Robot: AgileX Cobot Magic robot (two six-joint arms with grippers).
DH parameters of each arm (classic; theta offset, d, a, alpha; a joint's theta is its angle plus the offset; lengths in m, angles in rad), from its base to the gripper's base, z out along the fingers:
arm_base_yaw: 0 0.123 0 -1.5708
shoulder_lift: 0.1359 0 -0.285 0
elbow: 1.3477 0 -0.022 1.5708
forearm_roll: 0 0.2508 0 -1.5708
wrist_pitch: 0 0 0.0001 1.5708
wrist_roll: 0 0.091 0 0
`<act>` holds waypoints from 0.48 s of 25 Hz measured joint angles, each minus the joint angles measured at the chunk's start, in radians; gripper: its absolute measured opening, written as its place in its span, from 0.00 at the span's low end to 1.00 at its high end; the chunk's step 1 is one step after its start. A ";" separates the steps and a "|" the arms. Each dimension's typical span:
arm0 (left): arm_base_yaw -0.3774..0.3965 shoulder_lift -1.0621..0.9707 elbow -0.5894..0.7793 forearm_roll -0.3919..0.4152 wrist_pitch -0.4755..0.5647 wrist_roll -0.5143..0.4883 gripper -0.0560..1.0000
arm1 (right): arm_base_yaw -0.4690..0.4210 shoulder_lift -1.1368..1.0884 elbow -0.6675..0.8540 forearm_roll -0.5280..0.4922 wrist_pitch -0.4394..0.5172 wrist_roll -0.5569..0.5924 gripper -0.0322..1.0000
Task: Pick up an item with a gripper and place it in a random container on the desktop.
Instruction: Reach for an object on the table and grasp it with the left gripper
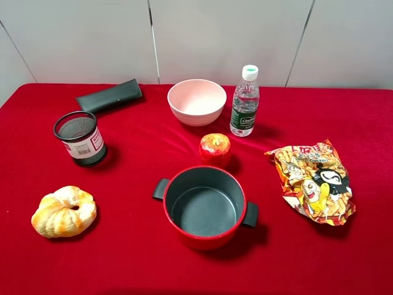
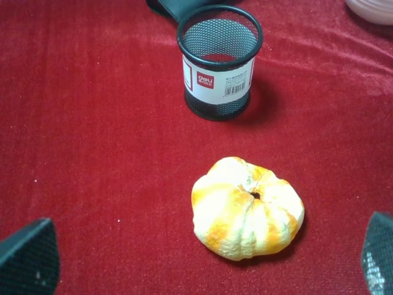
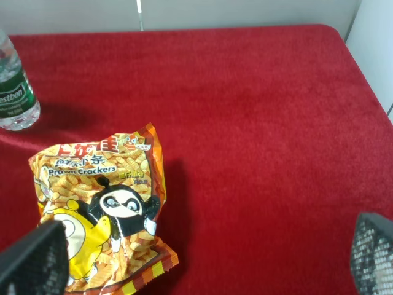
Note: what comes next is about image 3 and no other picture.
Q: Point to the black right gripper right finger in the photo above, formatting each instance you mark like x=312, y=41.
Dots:
x=371, y=254

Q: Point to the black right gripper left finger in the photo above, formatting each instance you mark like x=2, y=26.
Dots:
x=38, y=263

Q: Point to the orange prawn crackers bag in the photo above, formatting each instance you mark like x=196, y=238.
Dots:
x=108, y=195

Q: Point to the red velvet tablecloth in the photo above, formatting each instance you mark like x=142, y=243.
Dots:
x=273, y=142

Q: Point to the clear water bottle green label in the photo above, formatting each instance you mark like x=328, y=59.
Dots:
x=20, y=108

